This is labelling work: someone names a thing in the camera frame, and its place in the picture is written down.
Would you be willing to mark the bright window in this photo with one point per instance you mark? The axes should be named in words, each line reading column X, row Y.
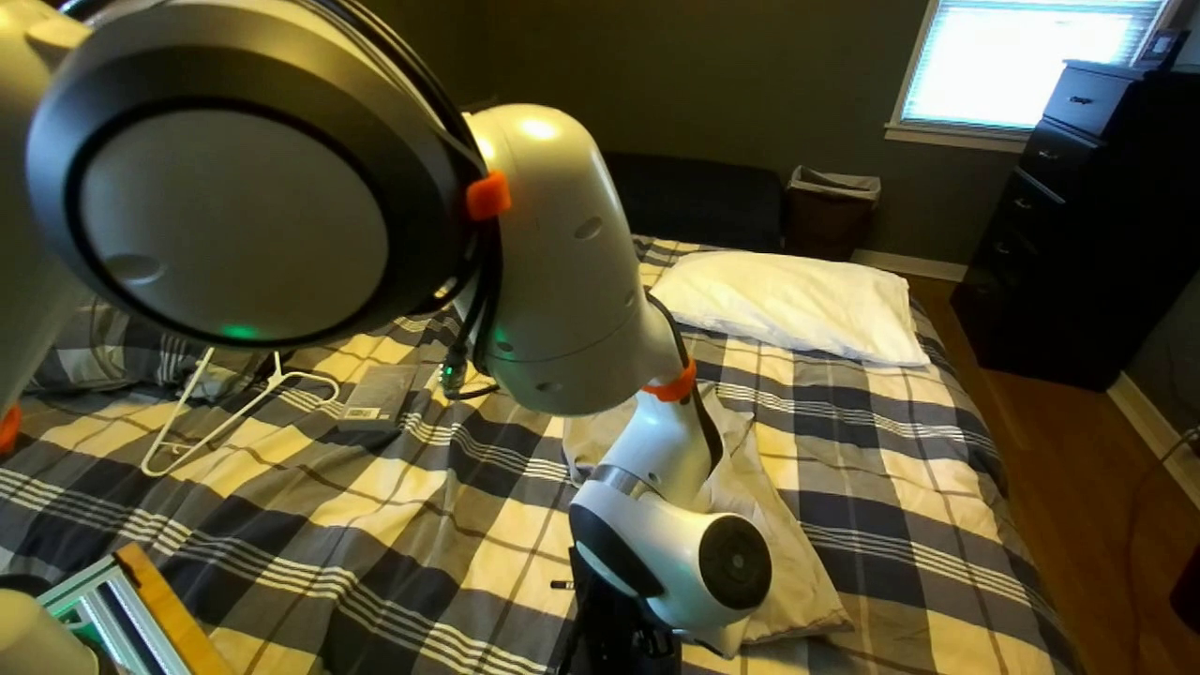
column 1024, row 61

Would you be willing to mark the white pillow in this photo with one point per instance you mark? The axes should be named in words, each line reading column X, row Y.
column 791, row 306

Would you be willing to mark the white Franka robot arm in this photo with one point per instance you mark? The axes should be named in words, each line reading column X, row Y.
column 549, row 287

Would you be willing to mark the plaid pillow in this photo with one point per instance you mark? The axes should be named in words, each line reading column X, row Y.
column 114, row 362

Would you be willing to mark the brown laundry hamper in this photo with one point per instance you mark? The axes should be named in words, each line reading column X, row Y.
column 829, row 209

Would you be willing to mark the grey plastic housing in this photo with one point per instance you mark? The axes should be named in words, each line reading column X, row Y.
column 31, row 641

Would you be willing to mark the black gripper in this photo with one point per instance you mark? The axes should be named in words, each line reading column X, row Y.
column 612, row 632

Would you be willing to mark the small black dresser-top object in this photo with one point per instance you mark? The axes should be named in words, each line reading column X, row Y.
column 1166, row 52

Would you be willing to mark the black dresser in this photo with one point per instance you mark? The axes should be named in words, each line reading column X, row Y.
column 1102, row 226

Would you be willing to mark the yellow grey plaid bedspread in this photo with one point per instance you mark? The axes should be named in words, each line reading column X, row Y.
column 378, row 526

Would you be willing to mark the light blue-grey cloth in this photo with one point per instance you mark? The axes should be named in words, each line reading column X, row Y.
column 799, row 566

